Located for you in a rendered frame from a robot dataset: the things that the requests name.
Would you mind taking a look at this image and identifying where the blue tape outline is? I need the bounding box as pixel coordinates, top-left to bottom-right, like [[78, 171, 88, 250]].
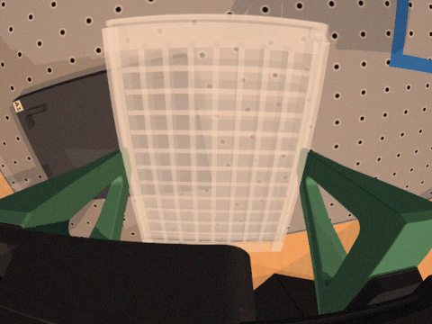
[[389, 0, 432, 74]]

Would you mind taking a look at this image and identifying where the beige gridded plate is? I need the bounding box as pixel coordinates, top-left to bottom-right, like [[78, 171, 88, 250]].
[[102, 13, 329, 252]]

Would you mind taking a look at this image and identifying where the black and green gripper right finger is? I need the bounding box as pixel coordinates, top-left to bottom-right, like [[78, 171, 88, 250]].
[[299, 150, 432, 315]]

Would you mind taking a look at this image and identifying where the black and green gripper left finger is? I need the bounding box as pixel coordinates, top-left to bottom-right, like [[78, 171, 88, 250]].
[[0, 149, 130, 240]]

